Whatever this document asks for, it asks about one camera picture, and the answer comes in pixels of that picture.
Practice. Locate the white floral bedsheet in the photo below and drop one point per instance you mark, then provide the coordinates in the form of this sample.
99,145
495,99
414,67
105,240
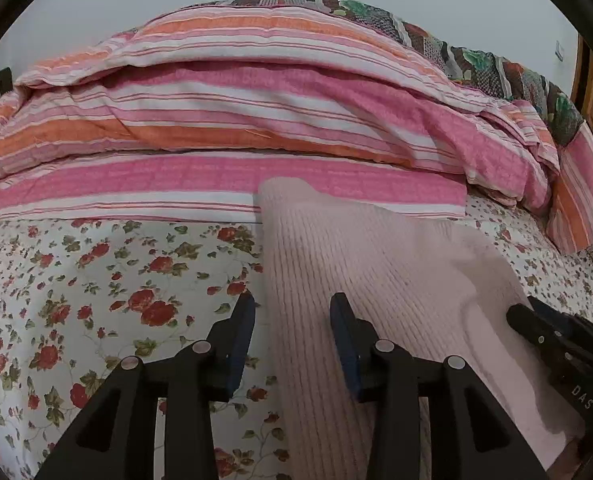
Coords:
101,285

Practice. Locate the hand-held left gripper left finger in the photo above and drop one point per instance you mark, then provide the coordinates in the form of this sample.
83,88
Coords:
245,332

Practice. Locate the white wall socket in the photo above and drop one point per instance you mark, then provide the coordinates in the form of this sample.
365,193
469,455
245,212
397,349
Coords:
558,50

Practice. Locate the pink orange striped quilt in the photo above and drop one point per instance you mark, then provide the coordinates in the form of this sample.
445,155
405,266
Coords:
276,100

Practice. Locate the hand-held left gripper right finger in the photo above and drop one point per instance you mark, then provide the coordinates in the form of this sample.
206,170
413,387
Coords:
341,335

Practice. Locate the pink ribbed knit sweater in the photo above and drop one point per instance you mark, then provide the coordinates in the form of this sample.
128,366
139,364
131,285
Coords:
376,260

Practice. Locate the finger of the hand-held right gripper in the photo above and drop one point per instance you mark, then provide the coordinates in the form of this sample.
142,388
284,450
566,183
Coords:
531,327
588,332

